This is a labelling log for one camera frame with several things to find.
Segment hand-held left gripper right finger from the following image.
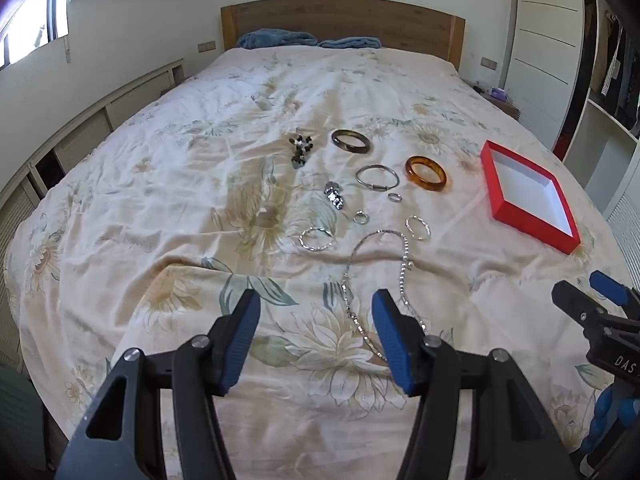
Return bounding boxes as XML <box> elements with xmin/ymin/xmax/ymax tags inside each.
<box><xmin>371</xmin><ymin>288</ymin><xmax>576</xmax><ymax>480</ymax></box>

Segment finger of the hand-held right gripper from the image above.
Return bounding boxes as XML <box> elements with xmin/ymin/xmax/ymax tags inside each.
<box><xmin>589</xmin><ymin>270</ymin><xmax>640</xmax><ymax>322</ymax></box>
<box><xmin>551</xmin><ymin>280</ymin><xmax>618</xmax><ymax>343</ymax></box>

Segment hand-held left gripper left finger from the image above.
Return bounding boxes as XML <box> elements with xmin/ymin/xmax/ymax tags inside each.
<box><xmin>54</xmin><ymin>288</ymin><xmax>262</xmax><ymax>480</ymax></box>

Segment silver chain necklace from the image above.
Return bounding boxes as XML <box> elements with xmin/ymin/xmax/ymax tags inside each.
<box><xmin>340</xmin><ymin>229</ymin><xmax>431</xmax><ymax>361</ymax></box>

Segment twisted silver hoop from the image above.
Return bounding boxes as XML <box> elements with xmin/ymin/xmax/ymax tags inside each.
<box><xmin>299</xmin><ymin>226</ymin><xmax>335</xmax><ymax>252</ymax></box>
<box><xmin>405</xmin><ymin>215</ymin><xmax>432</xmax><ymax>242</ymax></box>

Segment red jewelry box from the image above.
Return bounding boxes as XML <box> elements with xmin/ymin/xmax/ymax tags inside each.
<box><xmin>480</xmin><ymin>140</ymin><xmax>582</xmax><ymax>256</ymax></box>

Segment thin silver bangle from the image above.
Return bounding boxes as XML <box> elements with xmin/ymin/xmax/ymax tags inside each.
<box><xmin>356</xmin><ymin>164</ymin><xmax>400</xmax><ymax>191</ymax></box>

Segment chunky silver bracelet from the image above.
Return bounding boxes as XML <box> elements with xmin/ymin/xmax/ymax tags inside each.
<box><xmin>324</xmin><ymin>181</ymin><xmax>346</xmax><ymax>211</ymax></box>

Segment amber bangle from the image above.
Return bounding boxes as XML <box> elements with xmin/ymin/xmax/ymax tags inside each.
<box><xmin>405</xmin><ymin>156</ymin><xmax>449</xmax><ymax>193</ymax></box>

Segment dark brown bangle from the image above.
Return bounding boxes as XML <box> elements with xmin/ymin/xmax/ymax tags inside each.
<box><xmin>331</xmin><ymin>129</ymin><xmax>373</xmax><ymax>154</ymax></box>

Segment black white beaded bracelet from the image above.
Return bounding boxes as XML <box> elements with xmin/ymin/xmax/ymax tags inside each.
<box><xmin>287</xmin><ymin>132</ymin><xmax>315</xmax><ymax>167</ymax></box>

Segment person's right hand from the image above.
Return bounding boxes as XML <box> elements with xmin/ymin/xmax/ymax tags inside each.
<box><xmin>579</xmin><ymin>384</ymin><xmax>629</xmax><ymax>462</ymax></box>

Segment open closet shelf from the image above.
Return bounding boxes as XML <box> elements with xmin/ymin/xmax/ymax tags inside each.
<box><xmin>552</xmin><ymin>0</ymin><xmax>640</xmax><ymax>221</ymax></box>

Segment floral bedspread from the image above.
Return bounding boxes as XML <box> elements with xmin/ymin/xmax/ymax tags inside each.
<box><xmin>2</xmin><ymin>47</ymin><xmax>621</xmax><ymax>480</ymax></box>

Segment wooden nightstand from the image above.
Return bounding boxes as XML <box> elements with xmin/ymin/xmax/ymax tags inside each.
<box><xmin>482</xmin><ymin>87</ymin><xmax>521</xmax><ymax>121</ymax></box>

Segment hanging clothes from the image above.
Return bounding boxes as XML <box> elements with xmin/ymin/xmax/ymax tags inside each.
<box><xmin>587</xmin><ymin>10</ymin><xmax>640</xmax><ymax>136</ymax></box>

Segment white wardrobe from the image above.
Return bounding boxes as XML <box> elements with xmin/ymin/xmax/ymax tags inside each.
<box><xmin>500</xmin><ymin>0</ymin><xmax>586</xmax><ymax>151</ymax></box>

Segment blue pillow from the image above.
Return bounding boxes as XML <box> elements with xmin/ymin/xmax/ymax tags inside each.
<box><xmin>320</xmin><ymin>36</ymin><xmax>383</xmax><ymax>50</ymax></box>
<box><xmin>236</xmin><ymin>28</ymin><xmax>319</xmax><ymax>51</ymax></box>

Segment wooden headboard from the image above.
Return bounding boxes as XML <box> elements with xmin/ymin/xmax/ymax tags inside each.
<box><xmin>220</xmin><ymin>0</ymin><xmax>466</xmax><ymax>73</ymax></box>

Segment window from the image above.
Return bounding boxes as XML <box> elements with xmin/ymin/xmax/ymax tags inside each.
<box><xmin>0</xmin><ymin>0</ymin><xmax>101</xmax><ymax>68</ymax></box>

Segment white low wall cabinet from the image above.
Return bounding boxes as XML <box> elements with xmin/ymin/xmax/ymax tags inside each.
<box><xmin>0</xmin><ymin>57</ymin><xmax>186</xmax><ymax>361</ymax></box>

